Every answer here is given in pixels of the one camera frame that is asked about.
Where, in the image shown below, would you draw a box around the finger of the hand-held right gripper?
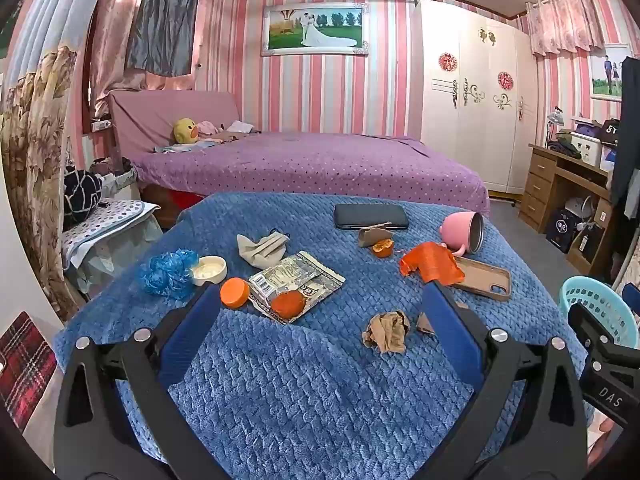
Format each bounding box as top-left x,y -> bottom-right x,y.
566,301 -> 640,363

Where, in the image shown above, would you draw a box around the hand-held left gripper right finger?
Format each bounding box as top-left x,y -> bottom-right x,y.
421,281 -> 588,480

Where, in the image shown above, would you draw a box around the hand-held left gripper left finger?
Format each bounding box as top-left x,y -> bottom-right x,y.
52,285 -> 223,480

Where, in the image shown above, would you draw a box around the light blue plastic basket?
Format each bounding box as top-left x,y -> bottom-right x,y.
559,276 -> 640,349

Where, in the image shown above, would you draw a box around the orange bottle cap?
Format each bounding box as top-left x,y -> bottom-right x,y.
220,277 -> 251,308

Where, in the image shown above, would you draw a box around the blue plastic bag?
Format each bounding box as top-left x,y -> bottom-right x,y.
138,249 -> 201,301

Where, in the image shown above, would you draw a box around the white small bowl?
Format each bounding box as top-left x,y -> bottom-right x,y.
191,255 -> 228,287

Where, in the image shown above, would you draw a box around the orange plastic bag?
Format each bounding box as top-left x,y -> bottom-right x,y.
399,241 -> 465,286

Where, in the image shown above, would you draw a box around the beige cloth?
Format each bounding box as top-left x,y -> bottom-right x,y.
236,229 -> 292,271

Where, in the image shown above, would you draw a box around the printed snack wrapper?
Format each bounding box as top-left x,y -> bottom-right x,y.
248,251 -> 346,325

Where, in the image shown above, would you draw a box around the tan phone case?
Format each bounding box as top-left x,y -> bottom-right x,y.
440,255 -> 512,302

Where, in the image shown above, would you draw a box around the black paper bag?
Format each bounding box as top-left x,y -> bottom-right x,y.
545,207 -> 581,254

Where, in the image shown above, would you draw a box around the pink mug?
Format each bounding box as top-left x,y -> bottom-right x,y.
440,211 -> 485,255

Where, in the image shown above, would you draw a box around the white fan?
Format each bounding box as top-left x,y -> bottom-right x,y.
565,195 -> 597,227

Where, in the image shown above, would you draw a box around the blue knitted blanket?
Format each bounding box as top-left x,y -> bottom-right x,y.
52,192 -> 596,480

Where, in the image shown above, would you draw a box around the polka dot cloth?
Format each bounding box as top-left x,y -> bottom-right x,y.
62,199 -> 162,282

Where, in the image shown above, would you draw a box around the black phone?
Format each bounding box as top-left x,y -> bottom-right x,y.
334,203 -> 409,232

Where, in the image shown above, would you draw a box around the wooden desk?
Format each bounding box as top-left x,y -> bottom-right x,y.
517,142 -> 622,275

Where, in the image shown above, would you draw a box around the red plaid cloth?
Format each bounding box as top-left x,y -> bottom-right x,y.
0,311 -> 59,432

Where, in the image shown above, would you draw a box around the white storage box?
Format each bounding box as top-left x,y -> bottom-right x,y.
570,132 -> 604,168

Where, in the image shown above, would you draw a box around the black white patterned bag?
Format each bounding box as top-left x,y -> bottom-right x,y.
64,169 -> 104,226

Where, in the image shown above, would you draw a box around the hanging dark clothes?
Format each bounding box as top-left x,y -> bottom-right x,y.
610,55 -> 640,222

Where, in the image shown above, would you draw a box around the dark clothes heap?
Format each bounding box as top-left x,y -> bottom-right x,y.
547,132 -> 583,157

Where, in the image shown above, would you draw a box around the black cap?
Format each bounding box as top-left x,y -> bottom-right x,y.
600,119 -> 624,149

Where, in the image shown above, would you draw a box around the yellow duck plush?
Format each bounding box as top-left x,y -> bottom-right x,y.
173,118 -> 200,145

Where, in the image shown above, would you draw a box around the pile of clothes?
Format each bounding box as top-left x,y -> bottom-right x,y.
197,120 -> 262,143

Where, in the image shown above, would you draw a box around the bed with purple bedspread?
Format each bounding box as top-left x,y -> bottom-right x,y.
131,131 -> 492,217

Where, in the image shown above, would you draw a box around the desk lamp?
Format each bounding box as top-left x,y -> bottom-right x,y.
545,107 -> 566,147

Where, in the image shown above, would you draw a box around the cream wardrobe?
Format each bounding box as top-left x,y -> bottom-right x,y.
410,0 -> 540,196

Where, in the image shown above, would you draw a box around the pink covered headboard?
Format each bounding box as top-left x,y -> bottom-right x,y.
107,90 -> 241,162

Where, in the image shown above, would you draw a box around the pink floral valance curtain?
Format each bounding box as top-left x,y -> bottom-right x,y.
525,0 -> 607,58

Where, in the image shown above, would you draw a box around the pink window curtain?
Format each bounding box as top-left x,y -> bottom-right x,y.
89,0 -> 213,117

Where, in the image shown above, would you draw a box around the grey window curtain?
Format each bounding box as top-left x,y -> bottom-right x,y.
125,0 -> 202,77

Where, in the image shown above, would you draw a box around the framed wedding picture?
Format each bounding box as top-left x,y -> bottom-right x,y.
261,2 -> 371,57

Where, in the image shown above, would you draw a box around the small wall photo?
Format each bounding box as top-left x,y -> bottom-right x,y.
590,45 -> 632,102

